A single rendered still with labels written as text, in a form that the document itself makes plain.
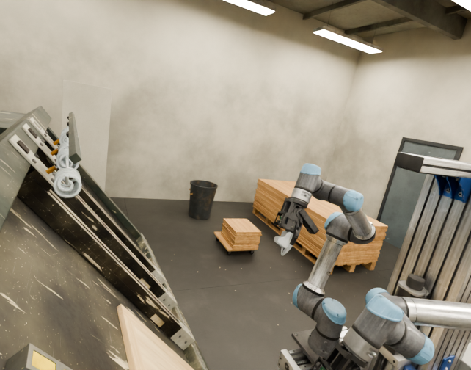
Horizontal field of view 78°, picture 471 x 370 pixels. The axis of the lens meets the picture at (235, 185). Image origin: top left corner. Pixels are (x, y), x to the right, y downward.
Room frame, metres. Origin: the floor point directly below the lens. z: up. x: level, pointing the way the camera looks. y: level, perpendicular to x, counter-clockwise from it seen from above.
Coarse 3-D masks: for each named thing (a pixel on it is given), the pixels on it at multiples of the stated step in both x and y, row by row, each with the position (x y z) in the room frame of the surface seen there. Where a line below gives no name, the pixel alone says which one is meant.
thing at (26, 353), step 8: (32, 344) 0.39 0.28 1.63; (24, 352) 0.38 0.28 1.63; (32, 352) 0.38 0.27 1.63; (40, 352) 0.39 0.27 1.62; (8, 360) 0.37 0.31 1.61; (16, 360) 0.37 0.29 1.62; (24, 360) 0.36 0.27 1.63; (56, 360) 0.41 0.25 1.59; (8, 368) 0.36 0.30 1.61; (16, 368) 0.35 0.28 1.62; (24, 368) 0.35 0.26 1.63; (32, 368) 0.36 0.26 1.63; (56, 368) 0.40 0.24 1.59; (64, 368) 0.41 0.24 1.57
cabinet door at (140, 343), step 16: (128, 320) 0.85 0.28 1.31; (128, 336) 0.76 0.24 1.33; (144, 336) 0.87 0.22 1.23; (128, 352) 0.71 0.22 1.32; (144, 352) 0.78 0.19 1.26; (160, 352) 0.89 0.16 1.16; (144, 368) 0.70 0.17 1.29; (160, 368) 0.80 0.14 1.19; (176, 368) 0.92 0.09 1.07; (192, 368) 1.07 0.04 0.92
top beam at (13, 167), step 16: (32, 112) 1.53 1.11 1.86; (16, 128) 1.01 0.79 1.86; (32, 128) 1.23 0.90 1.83; (0, 144) 0.76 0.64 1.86; (32, 144) 1.05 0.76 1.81; (0, 160) 0.68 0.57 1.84; (16, 160) 0.77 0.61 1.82; (0, 176) 0.61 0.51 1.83; (16, 176) 0.69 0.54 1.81; (0, 192) 0.55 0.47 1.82; (16, 192) 0.62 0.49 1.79; (0, 208) 0.51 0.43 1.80; (0, 224) 0.47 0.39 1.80
